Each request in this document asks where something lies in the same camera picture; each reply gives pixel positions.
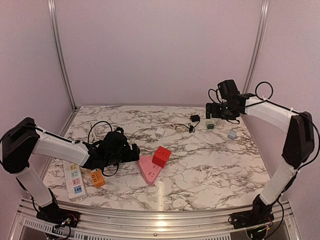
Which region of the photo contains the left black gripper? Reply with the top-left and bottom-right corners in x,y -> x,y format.
105,143 -> 140,168

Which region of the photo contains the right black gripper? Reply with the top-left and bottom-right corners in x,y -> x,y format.
206,101 -> 237,120

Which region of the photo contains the pink triangular power strip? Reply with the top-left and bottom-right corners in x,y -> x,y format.
138,156 -> 166,185

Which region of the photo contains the red cube socket adapter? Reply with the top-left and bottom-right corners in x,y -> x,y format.
151,146 -> 172,168

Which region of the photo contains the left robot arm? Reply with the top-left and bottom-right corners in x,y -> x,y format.
0,117 -> 140,223

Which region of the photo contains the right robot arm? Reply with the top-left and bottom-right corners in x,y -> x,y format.
205,79 -> 320,224

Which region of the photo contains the green plug adapter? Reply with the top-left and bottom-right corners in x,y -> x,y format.
205,120 -> 215,130

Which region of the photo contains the light blue plug adapter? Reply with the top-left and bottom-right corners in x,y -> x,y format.
227,130 -> 237,140

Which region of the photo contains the white travel adapter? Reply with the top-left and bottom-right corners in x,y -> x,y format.
214,119 -> 225,127

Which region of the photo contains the orange power strip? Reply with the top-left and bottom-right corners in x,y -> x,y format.
89,168 -> 106,188

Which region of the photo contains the white usb charger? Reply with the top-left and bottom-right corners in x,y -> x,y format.
155,128 -> 165,138

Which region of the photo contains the white pastel power strip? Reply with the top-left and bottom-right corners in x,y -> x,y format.
63,160 -> 87,202

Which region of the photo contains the black adapter with cable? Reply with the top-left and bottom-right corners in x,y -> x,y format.
188,114 -> 201,133

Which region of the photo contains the white power cord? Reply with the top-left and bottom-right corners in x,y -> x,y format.
87,121 -> 98,143

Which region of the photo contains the pink coiled cable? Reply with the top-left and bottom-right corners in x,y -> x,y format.
170,123 -> 189,133

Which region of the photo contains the front aluminium rail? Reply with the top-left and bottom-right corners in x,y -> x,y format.
4,198 -> 302,240

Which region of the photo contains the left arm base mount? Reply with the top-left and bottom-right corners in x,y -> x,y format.
32,188 -> 80,228

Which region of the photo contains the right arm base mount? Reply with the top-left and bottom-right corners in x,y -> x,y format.
228,195 -> 275,229

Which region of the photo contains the right aluminium frame post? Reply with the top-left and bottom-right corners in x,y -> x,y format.
242,0 -> 270,93

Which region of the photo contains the aluminium frame post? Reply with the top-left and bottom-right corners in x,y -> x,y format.
47,0 -> 77,112
242,0 -> 270,93

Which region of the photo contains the left aluminium frame post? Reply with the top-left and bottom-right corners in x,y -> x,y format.
47,0 -> 77,112

